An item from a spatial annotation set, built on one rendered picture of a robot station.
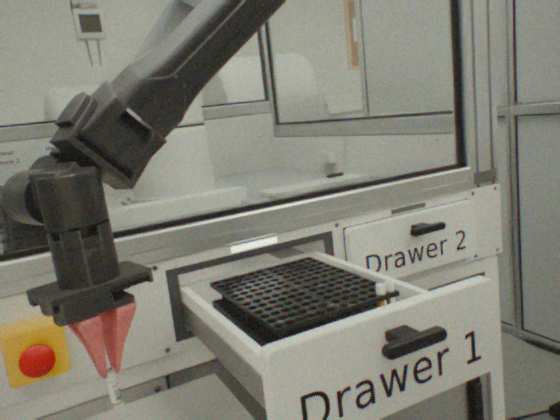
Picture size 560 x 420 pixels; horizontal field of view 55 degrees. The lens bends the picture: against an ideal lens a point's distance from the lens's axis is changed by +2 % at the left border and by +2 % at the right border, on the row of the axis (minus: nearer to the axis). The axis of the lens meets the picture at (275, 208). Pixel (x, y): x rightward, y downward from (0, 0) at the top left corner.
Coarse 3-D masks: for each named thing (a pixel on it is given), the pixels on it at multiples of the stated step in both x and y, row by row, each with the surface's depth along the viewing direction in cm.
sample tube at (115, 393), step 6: (108, 372) 52; (114, 372) 53; (108, 378) 52; (114, 378) 53; (108, 384) 53; (114, 384) 53; (114, 390) 53; (120, 390) 53; (114, 396) 53; (120, 396) 53; (114, 402) 53; (120, 402) 53; (114, 408) 53; (120, 408) 53
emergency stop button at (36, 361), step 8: (40, 344) 65; (24, 352) 64; (32, 352) 64; (40, 352) 64; (48, 352) 65; (24, 360) 63; (32, 360) 64; (40, 360) 64; (48, 360) 65; (24, 368) 64; (32, 368) 64; (40, 368) 64; (48, 368) 65; (32, 376) 64; (40, 376) 65
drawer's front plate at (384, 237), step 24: (408, 216) 95; (432, 216) 97; (456, 216) 100; (360, 240) 91; (384, 240) 93; (408, 240) 95; (432, 240) 98; (456, 240) 101; (360, 264) 91; (384, 264) 94; (408, 264) 96; (432, 264) 99
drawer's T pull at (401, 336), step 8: (392, 328) 54; (400, 328) 53; (408, 328) 53; (432, 328) 52; (440, 328) 52; (392, 336) 52; (400, 336) 52; (408, 336) 51; (416, 336) 51; (424, 336) 51; (432, 336) 52; (440, 336) 52; (384, 344) 50; (392, 344) 50; (400, 344) 50; (408, 344) 50; (416, 344) 51; (424, 344) 51; (432, 344) 52; (384, 352) 50; (392, 352) 50; (400, 352) 50; (408, 352) 50
